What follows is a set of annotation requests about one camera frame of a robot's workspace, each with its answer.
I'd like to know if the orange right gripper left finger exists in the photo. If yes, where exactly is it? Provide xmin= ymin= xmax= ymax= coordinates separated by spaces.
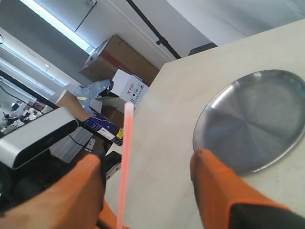
xmin=0 ymin=154 xmax=105 ymax=229

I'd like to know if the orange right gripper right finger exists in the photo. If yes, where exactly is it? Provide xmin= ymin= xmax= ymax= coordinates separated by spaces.
xmin=190 ymin=147 xmax=305 ymax=229

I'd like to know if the orange rubber band strip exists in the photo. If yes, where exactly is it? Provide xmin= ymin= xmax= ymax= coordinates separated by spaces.
xmin=116 ymin=102 xmax=134 ymax=229

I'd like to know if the blue product box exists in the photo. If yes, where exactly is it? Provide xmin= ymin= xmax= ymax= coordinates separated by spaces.
xmin=84 ymin=112 xmax=123 ymax=146

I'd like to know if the round silver metal plate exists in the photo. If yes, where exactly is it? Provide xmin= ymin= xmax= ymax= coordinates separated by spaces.
xmin=193 ymin=69 xmax=305 ymax=175

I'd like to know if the small white cardboard box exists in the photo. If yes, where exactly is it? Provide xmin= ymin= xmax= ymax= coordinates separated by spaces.
xmin=111 ymin=69 xmax=149 ymax=108

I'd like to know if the large brown cardboard box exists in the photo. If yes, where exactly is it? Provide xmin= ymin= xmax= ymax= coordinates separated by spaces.
xmin=80 ymin=35 xmax=159 ymax=86

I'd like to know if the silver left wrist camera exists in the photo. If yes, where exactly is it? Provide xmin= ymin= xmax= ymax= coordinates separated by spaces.
xmin=0 ymin=107 xmax=79 ymax=169

